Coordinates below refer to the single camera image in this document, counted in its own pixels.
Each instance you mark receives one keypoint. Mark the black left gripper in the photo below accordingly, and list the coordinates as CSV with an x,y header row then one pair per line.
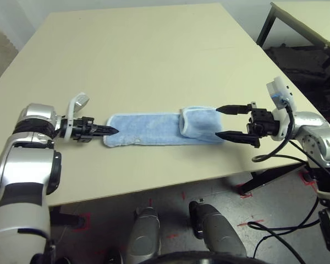
x,y
83,129

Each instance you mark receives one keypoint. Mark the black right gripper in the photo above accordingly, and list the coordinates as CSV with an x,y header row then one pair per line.
x,y
264,122

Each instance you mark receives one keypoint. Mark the blue terry towel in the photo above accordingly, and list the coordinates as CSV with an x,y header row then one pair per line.
x,y
154,129

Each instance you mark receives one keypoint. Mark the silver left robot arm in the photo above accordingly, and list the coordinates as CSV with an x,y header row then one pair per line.
x,y
24,165

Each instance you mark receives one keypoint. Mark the black table base bar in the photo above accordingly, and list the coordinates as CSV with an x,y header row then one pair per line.
x,y
309,176
269,177
66,218

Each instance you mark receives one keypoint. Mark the long red tape line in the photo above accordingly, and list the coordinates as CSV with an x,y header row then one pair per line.
x,y
250,222

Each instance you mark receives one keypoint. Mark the grey robot right leg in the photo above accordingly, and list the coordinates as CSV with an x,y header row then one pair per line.
x,y
217,231

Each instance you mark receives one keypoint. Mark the grey robot leg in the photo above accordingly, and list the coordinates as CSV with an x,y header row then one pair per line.
x,y
144,233
217,231

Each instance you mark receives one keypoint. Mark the grey robot left leg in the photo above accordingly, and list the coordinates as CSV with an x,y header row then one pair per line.
x,y
144,233

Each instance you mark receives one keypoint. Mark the beige curtain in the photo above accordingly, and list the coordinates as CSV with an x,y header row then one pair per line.
x,y
0,55

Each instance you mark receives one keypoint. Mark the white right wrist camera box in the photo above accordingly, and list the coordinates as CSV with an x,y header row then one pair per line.
x,y
277,88

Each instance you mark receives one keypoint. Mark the side table with black frame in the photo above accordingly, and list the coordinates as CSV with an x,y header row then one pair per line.
x,y
327,16

